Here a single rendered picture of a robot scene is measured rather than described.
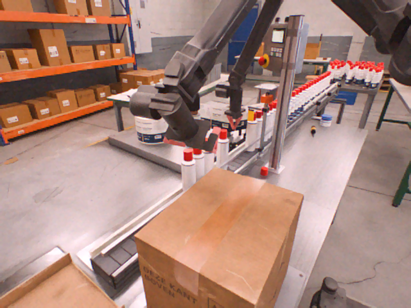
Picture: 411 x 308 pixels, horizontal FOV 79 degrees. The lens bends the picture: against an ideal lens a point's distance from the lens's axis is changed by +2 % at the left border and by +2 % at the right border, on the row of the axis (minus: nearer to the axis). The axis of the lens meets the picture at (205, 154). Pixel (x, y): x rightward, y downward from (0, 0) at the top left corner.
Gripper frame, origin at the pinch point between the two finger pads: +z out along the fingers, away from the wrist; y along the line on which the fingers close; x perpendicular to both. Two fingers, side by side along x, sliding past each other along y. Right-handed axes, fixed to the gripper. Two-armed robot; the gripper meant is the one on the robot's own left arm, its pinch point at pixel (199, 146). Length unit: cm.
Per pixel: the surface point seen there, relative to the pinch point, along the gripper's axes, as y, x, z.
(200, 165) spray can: 8.8, -2.2, 22.7
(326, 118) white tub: -29, -84, 106
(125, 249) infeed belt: 16.1, 32.1, 11.4
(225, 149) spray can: 5.9, -15.1, 33.4
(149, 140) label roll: 56, -18, 48
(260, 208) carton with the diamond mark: -20.5, 12.2, -2.6
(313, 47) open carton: 29, -459, 393
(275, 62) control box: -6, -56, 26
